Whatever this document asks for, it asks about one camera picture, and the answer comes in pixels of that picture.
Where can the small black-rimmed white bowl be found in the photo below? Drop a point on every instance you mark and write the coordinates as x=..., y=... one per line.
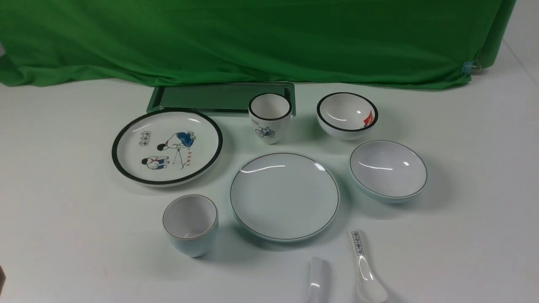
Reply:
x=346, y=116

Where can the green backdrop cloth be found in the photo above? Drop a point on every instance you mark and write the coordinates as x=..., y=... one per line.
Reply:
x=409, y=44

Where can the white spoon with characters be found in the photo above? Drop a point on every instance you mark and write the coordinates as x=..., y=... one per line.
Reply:
x=368, y=288

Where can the pale blue shallow bowl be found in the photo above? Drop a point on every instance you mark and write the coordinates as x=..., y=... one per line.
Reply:
x=387, y=171

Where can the white cup with bicycle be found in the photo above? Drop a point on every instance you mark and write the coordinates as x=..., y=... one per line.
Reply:
x=270, y=114

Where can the blue binder clip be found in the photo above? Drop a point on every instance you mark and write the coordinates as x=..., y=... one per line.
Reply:
x=471, y=67

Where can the green rectangular tray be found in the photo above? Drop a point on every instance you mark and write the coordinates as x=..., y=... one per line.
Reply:
x=226, y=100

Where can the black-rimmed illustrated plate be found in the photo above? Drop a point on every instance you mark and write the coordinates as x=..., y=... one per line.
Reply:
x=167, y=148

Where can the pale blue plain cup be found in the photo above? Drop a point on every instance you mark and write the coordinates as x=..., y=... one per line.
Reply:
x=191, y=222

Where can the pale blue plain plate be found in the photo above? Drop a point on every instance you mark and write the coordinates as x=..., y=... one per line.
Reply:
x=284, y=197

